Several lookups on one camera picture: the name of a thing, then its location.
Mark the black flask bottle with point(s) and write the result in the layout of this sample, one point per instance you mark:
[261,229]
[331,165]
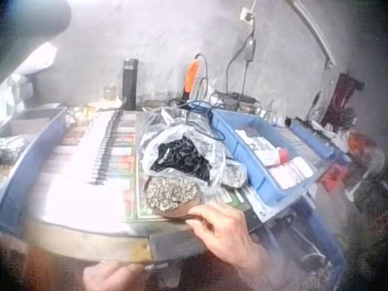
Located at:
[130,85]

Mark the row of dark thin parts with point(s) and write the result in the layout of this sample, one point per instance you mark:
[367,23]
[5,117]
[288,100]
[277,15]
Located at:
[104,148]

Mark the heap of small metal pieces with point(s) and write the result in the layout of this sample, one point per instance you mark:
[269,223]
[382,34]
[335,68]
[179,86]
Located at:
[171,194]

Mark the large blue crate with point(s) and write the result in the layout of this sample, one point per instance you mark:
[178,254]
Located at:
[27,163]

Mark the clear plastic round holder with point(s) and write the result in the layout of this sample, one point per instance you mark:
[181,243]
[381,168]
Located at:
[369,163]

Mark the clear plastic bag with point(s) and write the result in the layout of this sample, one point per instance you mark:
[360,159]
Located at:
[179,131]

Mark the black device box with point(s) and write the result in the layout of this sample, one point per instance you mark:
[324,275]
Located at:
[233,100]

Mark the small silvery parts bag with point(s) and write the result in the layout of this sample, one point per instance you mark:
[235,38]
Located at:
[233,175]

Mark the small glass jar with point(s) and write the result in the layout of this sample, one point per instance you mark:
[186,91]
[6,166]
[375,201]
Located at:
[110,93]

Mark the white wall conduit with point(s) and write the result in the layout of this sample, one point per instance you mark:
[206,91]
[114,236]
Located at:
[318,33]

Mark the blue crate with white boxes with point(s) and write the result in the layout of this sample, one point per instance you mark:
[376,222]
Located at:
[257,188]

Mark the orange hand tool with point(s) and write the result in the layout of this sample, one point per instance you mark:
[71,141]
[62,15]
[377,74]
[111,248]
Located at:
[191,75]

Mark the person's right hand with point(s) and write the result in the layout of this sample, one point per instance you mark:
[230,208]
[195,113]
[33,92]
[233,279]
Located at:
[233,236]

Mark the person's left hand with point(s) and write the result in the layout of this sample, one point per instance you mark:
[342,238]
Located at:
[112,277]

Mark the narrow blue tray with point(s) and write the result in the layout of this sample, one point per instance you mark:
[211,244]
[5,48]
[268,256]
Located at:
[312,136]

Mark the round brown dish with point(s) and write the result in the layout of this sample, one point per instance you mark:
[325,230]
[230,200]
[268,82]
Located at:
[182,212]

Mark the white wall socket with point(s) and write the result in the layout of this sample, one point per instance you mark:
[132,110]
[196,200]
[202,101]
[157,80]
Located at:
[246,13]

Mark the person's right fingers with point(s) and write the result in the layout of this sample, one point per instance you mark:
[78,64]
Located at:
[202,225]

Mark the dark red machine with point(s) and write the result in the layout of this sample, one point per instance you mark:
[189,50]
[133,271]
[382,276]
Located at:
[342,100]

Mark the heap of black pieces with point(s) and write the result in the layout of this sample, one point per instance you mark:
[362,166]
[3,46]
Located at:
[182,160]

